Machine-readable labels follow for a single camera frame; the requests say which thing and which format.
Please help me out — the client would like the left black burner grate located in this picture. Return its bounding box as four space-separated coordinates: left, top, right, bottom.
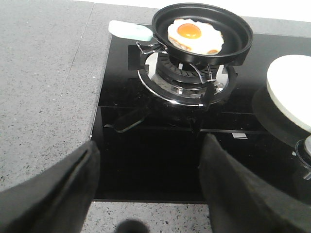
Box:
128 45 237 109

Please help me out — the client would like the black frying pan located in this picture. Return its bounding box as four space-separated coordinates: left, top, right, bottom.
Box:
108 3 253 66

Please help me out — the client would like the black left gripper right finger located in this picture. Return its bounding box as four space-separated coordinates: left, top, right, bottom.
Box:
199 134 311 233

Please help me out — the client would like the white round plate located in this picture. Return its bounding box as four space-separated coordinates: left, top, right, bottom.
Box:
267 54 311 132

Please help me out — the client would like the left silver stove knob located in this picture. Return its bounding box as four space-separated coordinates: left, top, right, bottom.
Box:
295 135 311 180

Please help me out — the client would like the metal wire pan support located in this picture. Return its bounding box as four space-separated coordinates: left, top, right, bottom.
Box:
136 41 216 84

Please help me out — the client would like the left black burner head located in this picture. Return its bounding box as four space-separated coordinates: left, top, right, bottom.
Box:
156 53 218 84

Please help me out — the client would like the black glass cooktop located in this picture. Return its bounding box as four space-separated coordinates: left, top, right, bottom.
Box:
92 33 311 203

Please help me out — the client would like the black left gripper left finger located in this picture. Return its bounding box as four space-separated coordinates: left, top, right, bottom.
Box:
0 141 100 233

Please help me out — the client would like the fried egg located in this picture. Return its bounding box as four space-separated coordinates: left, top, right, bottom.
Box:
167 19 224 55

